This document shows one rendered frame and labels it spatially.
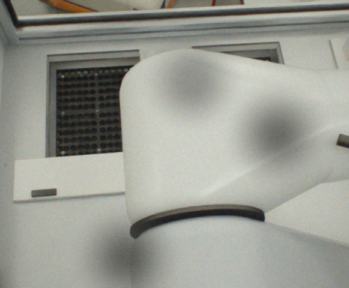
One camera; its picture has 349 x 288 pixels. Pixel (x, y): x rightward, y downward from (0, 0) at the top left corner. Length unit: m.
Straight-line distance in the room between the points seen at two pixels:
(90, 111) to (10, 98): 0.16
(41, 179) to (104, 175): 0.12
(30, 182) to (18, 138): 0.10
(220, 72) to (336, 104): 0.08
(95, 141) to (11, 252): 0.27
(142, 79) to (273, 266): 0.16
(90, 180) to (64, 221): 0.09
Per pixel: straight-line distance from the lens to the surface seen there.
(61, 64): 1.15
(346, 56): 1.08
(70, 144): 0.97
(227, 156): 0.29
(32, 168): 0.90
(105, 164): 0.88
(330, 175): 0.34
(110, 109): 1.00
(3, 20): 1.01
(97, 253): 0.85
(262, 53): 1.18
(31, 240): 0.88
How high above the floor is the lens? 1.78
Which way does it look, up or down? 66 degrees down
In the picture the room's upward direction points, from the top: 7 degrees clockwise
